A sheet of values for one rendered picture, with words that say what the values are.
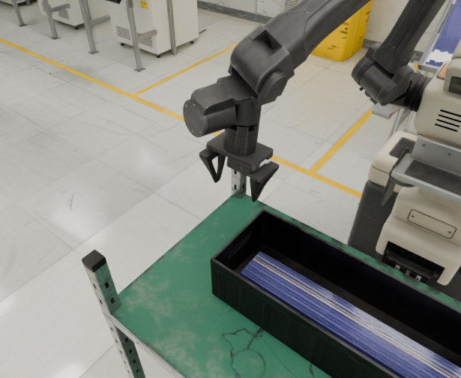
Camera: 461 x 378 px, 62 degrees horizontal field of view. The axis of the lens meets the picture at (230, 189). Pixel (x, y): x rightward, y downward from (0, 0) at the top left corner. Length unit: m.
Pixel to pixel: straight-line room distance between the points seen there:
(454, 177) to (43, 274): 1.88
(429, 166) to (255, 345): 0.62
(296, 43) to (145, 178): 2.14
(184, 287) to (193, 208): 1.55
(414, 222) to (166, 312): 0.76
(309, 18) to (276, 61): 0.07
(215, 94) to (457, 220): 0.81
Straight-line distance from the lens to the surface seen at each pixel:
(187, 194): 2.44
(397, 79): 0.91
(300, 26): 0.57
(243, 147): 0.63
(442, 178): 1.04
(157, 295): 0.81
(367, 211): 1.61
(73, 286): 2.11
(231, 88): 0.58
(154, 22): 4.18
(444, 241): 1.23
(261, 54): 0.56
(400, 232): 1.22
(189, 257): 0.86
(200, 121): 0.56
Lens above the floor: 1.62
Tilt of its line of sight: 41 degrees down
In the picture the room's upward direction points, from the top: straight up
